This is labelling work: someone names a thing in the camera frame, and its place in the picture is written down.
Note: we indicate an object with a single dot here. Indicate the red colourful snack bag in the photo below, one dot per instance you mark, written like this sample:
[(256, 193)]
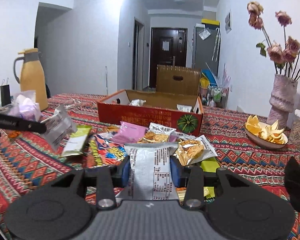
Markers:
[(102, 151)]

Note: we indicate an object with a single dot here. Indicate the white green snack packet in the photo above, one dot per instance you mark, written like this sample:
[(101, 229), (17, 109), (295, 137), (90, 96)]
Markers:
[(76, 141)]

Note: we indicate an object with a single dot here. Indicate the storage rack with items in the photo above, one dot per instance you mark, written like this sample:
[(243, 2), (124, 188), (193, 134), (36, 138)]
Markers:
[(211, 94)]

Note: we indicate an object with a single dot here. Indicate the pink ribbed vase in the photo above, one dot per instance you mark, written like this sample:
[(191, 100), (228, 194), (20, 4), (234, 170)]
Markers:
[(282, 100)]

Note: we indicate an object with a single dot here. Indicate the white packet in box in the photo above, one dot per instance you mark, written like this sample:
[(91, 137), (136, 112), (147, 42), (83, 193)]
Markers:
[(137, 102)]

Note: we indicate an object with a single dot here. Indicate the silver snack packet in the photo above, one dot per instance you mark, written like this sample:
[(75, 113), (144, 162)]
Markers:
[(57, 127)]

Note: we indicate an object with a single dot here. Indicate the brown cardboard chair back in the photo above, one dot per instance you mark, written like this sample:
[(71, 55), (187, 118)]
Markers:
[(178, 80)]

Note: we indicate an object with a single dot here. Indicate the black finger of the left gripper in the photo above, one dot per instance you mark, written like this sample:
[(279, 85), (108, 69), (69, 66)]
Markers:
[(19, 124)]

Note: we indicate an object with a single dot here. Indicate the pink snack packet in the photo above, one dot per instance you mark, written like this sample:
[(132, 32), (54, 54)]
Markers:
[(129, 133)]

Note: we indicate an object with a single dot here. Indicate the green snack bar packet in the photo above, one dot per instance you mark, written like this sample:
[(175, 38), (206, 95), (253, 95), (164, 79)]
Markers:
[(209, 167)]

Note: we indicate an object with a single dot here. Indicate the grey refrigerator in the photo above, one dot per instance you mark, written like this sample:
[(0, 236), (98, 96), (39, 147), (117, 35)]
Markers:
[(206, 45)]

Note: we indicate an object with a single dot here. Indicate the clear orange cracker packet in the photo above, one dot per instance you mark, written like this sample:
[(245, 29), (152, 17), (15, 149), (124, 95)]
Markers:
[(156, 134)]

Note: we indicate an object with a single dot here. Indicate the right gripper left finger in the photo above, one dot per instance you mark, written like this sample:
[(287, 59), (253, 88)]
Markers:
[(119, 174)]

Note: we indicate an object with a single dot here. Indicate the bowl of orange peels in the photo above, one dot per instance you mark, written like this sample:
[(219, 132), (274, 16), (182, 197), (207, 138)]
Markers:
[(265, 135)]

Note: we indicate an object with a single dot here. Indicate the dark entrance door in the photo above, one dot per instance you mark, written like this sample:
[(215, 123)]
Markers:
[(168, 47)]

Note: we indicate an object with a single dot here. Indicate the black paper bag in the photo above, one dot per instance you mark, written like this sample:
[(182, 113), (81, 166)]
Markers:
[(5, 92)]

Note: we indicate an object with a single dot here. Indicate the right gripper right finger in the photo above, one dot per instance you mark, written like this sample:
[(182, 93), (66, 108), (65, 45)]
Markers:
[(196, 174)]

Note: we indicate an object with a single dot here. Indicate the black cloth sleeve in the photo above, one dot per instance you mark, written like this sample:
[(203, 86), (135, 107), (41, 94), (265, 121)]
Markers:
[(292, 182)]

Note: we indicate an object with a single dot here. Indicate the clear snack packet right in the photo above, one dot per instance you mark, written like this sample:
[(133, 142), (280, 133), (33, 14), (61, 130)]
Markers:
[(193, 150)]

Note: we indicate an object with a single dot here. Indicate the red cardboard box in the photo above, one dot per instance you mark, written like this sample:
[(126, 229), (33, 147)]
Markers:
[(182, 112)]

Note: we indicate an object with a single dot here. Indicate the yellow thermos jug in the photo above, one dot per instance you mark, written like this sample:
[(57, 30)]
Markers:
[(32, 75)]

